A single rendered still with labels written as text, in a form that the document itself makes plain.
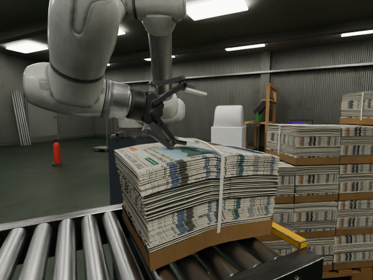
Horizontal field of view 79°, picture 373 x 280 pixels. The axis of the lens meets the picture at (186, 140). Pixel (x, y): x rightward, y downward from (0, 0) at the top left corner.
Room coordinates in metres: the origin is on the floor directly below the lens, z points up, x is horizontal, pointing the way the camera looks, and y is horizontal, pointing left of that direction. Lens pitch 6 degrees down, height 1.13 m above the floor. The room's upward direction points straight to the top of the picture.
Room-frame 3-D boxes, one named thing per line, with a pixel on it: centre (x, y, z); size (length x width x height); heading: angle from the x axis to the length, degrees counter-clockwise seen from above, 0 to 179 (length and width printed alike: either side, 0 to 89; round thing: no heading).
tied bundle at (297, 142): (1.52, -0.76, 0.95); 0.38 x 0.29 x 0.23; 7
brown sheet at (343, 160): (1.56, -1.05, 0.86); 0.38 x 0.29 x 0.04; 6
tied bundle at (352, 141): (1.56, -1.05, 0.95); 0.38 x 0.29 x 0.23; 6
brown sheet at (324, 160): (1.52, -0.76, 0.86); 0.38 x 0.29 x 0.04; 7
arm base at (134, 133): (1.37, 0.34, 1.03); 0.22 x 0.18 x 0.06; 154
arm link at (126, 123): (1.38, 0.32, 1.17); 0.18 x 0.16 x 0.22; 93
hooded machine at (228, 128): (4.48, -0.84, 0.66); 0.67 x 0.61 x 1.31; 156
